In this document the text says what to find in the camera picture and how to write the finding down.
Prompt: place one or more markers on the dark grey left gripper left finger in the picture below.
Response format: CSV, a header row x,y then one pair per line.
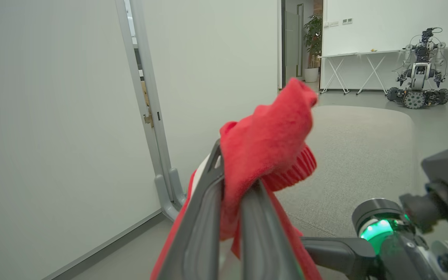
x,y
196,233

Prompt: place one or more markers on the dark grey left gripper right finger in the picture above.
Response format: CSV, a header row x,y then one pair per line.
x,y
265,241

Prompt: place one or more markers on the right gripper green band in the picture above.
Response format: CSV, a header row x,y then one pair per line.
x,y
399,249

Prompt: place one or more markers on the red knit clothing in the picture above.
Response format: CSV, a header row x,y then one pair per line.
x,y
266,140

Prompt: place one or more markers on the white plant pot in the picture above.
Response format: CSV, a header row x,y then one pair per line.
x,y
311,74

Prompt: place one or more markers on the wheeled grey background robot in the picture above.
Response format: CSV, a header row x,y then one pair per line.
x,y
418,74

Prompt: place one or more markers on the glass door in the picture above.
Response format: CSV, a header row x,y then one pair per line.
x,y
293,39

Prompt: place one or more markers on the green potted plant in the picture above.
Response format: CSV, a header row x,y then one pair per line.
x,y
314,37

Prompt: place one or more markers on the grey door frame post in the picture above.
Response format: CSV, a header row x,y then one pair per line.
x,y
148,97

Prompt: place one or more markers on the white wall switch panel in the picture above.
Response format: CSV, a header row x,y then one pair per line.
x,y
347,21

